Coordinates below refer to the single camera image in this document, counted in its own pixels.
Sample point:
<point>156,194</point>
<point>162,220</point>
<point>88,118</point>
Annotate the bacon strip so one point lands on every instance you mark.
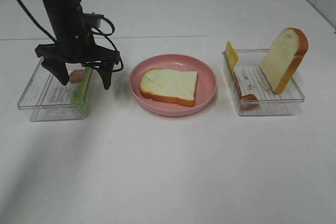
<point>76,76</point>
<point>249,101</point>

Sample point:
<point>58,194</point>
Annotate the left clear plastic container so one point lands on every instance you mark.
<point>46,99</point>

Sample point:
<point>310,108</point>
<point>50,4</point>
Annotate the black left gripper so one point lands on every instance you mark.
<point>74,31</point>

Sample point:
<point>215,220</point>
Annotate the bread slice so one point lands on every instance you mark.
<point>170,86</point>
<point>284,57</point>

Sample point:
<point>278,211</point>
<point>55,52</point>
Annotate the green lettuce leaf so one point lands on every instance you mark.
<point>78,96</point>

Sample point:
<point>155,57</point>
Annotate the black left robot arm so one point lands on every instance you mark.
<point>61,3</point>

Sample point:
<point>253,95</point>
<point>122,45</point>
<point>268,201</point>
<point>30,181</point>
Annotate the right clear plastic container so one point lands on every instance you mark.
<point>252,81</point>

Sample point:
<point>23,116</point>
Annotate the pink round plate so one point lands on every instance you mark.
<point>205,90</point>

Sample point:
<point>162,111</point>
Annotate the clear plastic container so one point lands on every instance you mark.
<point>46,99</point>
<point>252,81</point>

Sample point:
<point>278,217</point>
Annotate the yellow cheese slice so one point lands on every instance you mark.
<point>231,56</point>

